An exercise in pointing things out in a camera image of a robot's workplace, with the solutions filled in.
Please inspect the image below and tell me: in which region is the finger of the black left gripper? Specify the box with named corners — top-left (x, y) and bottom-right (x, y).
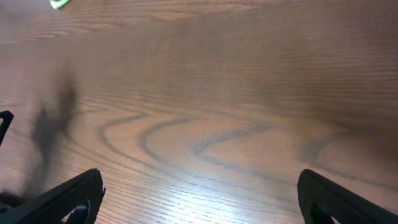
top-left (0, 110), bottom-right (14, 145)

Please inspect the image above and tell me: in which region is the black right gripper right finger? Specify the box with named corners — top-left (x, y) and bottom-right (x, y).
top-left (297, 169), bottom-right (397, 224)

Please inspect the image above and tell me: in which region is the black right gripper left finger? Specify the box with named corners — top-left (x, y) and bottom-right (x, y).
top-left (1, 169), bottom-right (105, 224)

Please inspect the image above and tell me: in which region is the folded green cloth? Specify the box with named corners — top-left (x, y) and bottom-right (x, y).
top-left (50, 0), bottom-right (70, 9)

